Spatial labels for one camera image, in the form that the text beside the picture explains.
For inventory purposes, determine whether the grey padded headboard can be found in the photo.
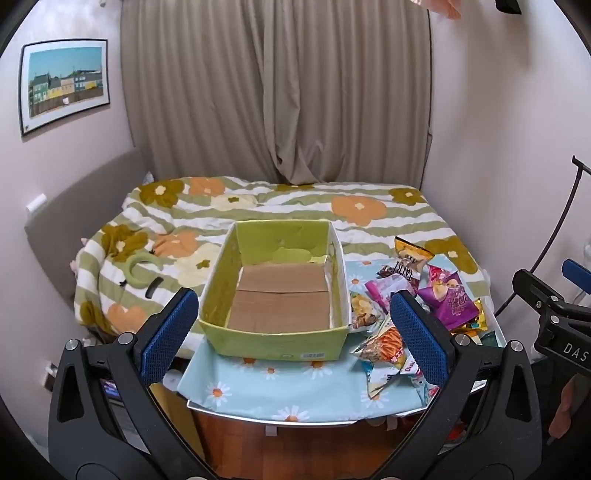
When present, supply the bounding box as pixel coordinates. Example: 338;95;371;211
24;147;147;309

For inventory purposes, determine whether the green cardboard box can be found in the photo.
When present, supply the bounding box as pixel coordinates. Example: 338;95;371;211
197;220;350;361

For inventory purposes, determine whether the yellow white snack packet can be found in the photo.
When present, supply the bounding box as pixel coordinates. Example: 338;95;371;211
348;292;387;330

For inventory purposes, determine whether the gold foil snack packet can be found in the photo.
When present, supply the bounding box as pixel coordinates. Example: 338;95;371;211
450;298;489;334

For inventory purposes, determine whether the white red snack packet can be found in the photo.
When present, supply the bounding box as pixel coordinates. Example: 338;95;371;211
362;357;441;404

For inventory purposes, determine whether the black stand rod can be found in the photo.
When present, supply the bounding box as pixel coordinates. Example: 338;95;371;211
494;156;591;319

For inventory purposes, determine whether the orange sticks snack packet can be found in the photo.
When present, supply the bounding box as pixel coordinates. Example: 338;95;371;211
355;325;409;369

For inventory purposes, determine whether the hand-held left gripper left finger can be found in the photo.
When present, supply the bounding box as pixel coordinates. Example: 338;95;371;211
48;288;218;480

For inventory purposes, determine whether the light blue daisy cloth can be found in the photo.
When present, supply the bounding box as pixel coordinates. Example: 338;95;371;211
178;258;499;423

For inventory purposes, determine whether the person's right hand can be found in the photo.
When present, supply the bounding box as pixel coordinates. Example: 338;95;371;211
549;369;581;440

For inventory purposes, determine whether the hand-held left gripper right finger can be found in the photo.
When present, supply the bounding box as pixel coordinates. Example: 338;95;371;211
383;290;544;480

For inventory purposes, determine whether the pale pink snack packet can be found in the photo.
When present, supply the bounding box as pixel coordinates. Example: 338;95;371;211
365;276;419;315

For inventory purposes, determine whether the orange brown snack packet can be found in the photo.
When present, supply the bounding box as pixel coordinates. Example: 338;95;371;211
394;236;435;280

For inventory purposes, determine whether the beige curtain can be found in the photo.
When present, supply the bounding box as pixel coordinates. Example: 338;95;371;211
119;0;435;188

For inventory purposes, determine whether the pink marshmallow packet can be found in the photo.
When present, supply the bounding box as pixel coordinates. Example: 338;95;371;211
427;264;463;289

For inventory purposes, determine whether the framed wall picture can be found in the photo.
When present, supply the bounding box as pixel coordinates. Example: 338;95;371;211
18;39;112;137

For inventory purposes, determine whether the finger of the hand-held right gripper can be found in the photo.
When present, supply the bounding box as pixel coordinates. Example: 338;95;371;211
561;258;591;296
512;270;591;324

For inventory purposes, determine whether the floral striped blanket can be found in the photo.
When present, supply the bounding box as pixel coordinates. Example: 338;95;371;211
74;175;491;358

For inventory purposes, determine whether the purple chips packet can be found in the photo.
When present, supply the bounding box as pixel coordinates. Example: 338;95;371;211
416;272;481;330

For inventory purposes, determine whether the pink hanging cloth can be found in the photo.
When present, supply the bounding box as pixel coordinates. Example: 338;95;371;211
409;0;463;21

